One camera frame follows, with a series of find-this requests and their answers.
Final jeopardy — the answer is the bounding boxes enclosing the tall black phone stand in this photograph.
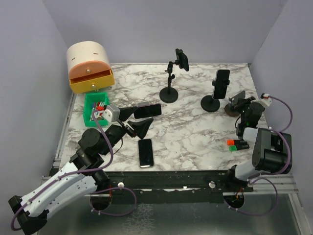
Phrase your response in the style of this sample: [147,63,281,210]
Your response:
[159,48,183,103]

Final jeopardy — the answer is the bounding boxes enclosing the markers in green bin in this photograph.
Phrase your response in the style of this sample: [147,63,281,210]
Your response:
[91,101,105,120]

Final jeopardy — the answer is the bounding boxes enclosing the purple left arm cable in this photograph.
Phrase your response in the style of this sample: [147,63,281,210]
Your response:
[11,119,137,231]

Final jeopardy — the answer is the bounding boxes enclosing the brown round base phone stand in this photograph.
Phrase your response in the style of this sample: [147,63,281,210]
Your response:
[224,91,246,117]

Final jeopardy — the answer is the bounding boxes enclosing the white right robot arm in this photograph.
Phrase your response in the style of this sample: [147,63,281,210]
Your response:
[224,94,293,191]

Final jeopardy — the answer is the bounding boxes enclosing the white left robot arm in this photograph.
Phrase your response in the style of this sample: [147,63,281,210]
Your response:
[8,105,154,235]

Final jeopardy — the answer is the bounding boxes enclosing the beige and orange drawer box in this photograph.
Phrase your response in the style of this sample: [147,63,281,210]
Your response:
[66,41,115,94]

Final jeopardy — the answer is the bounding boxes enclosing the black phone with white edge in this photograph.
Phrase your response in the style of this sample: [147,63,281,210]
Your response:
[138,139,154,168]

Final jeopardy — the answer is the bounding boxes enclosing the green capped marker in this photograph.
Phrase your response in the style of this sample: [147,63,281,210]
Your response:
[229,144,249,152]

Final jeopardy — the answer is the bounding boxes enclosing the silver folding phone stand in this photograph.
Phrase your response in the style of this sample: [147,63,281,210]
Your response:
[137,101,154,130]

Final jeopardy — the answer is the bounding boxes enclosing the short black phone stand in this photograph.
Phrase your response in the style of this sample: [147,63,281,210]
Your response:
[201,94,220,113]

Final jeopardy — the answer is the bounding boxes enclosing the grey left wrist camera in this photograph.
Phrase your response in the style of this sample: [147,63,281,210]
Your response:
[102,105,120,123]

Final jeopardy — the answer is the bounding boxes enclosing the black phone with pink edge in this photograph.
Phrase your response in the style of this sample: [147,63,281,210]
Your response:
[134,104,162,119]

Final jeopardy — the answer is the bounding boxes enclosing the black mounting rail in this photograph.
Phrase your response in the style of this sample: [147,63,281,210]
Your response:
[90,170,253,204]

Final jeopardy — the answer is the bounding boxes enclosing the green plastic bin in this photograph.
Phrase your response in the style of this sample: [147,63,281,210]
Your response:
[83,92,110,127]

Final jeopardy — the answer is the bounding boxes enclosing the orange capped marker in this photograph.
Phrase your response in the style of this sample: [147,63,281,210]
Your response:
[226,140,247,145]

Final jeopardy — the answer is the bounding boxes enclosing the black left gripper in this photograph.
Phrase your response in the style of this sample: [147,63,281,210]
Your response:
[101,106,154,155]

